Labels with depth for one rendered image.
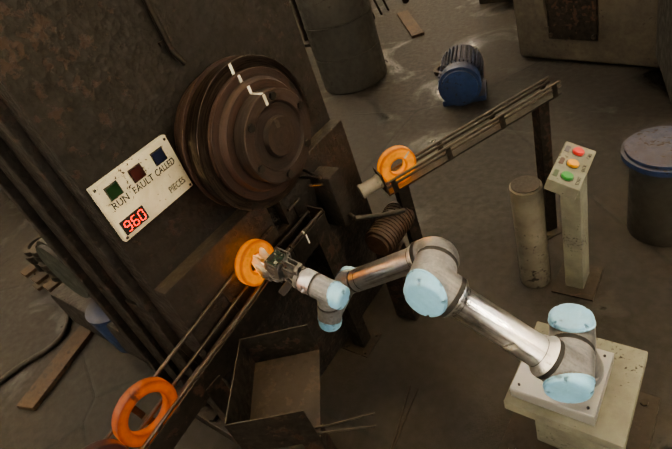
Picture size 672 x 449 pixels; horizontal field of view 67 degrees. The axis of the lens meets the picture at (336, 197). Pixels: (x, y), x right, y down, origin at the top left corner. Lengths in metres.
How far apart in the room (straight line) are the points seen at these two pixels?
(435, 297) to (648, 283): 1.28
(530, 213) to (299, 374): 1.07
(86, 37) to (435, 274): 1.04
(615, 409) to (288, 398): 0.90
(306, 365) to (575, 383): 0.70
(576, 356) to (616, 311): 0.86
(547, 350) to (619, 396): 0.36
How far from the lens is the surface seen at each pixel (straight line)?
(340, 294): 1.49
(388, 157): 1.91
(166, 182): 1.54
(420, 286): 1.28
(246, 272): 1.66
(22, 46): 1.38
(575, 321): 1.52
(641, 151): 2.35
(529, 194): 2.01
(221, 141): 1.44
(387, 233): 1.95
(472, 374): 2.12
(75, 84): 1.43
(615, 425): 1.68
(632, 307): 2.31
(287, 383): 1.52
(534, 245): 2.18
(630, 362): 1.79
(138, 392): 1.54
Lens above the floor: 1.76
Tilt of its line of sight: 34 degrees down
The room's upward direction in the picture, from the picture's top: 21 degrees counter-clockwise
